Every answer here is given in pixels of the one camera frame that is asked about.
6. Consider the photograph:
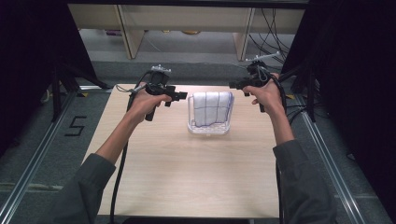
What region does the clear plastic rack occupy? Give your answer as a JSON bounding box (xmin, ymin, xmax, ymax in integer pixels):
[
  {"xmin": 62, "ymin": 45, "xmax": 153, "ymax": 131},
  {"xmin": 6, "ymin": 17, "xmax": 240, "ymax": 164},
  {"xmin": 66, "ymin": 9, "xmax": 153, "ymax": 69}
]
[{"xmin": 186, "ymin": 91, "xmax": 234, "ymax": 135}]

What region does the bundle of hanging black cables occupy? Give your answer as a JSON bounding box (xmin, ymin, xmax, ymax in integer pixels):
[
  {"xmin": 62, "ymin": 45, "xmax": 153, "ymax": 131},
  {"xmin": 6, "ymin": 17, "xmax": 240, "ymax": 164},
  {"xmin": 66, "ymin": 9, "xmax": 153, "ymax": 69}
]
[{"xmin": 247, "ymin": 7, "xmax": 295, "ymax": 64}]

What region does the person's right hand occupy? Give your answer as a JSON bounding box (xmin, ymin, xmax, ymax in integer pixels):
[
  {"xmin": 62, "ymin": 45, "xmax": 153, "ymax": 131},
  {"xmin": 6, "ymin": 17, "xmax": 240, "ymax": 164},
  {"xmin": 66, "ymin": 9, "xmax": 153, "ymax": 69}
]
[{"xmin": 242, "ymin": 72, "xmax": 284, "ymax": 116}]

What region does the white purple-checked towel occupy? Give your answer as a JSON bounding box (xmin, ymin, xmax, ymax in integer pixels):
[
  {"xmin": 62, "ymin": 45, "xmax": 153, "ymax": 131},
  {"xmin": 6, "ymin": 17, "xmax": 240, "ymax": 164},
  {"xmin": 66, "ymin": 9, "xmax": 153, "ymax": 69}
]
[{"xmin": 192, "ymin": 91, "xmax": 234, "ymax": 128}]

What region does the light wooden desk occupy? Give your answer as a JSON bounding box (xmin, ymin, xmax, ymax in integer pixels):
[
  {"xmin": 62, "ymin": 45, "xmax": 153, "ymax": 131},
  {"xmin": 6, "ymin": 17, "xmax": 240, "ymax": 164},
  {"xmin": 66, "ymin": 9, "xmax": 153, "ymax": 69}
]
[{"xmin": 67, "ymin": 4, "xmax": 306, "ymax": 63}]

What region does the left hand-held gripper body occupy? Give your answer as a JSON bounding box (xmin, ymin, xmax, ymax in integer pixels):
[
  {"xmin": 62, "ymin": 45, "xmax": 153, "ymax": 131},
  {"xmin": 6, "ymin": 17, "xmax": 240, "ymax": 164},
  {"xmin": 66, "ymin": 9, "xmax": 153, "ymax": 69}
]
[{"xmin": 144, "ymin": 63, "xmax": 180, "ymax": 122}]

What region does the person's left hand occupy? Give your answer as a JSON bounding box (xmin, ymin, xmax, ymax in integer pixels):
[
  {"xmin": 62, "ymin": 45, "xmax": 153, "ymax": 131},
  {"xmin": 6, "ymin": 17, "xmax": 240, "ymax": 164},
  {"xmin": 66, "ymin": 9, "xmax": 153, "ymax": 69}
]
[{"xmin": 126, "ymin": 81, "xmax": 173, "ymax": 126}]

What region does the metal floor rail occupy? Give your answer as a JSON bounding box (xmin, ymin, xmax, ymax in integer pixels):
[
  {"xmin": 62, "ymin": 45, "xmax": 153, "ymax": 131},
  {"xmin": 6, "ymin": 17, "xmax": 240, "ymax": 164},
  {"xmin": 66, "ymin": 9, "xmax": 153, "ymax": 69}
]
[
  {"xmin": 292, "ymin": 92, "xmax": 369, "ymax": 224},
  {"xmin": 0, "ymin": 91, "xmax": 78, "ymax": 224}
]

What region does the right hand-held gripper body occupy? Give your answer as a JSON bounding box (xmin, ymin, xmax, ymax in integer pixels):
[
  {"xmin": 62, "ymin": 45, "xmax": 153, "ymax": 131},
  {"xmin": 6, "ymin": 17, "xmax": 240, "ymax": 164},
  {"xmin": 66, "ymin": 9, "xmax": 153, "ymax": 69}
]
[{"xmin": 233, "ymin": 51, "xmax": 282, "ymax": 114}]

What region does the black metal stand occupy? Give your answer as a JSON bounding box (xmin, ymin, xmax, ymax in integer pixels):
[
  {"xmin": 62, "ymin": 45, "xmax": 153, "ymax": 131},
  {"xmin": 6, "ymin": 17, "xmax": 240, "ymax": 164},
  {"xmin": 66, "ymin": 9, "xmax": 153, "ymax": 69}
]
[
  {"xmin": 49, "ymin": 60, "xmax": 110, "ymax": 123},
  {"xmin": 278, "ymin": 63, "xmax": 318, "ymax": 123}
]

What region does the black curtain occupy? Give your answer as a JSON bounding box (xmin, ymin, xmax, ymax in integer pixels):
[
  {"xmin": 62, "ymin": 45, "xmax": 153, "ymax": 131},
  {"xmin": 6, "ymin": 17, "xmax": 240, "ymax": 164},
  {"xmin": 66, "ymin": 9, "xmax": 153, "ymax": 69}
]
[
  {"xmin": 0, "ymin": 0, "xmax": 104, "ymax": 157},
  {"xmin": 279, "ymin": 0, "xmax": 396, "ymax": 216}
]

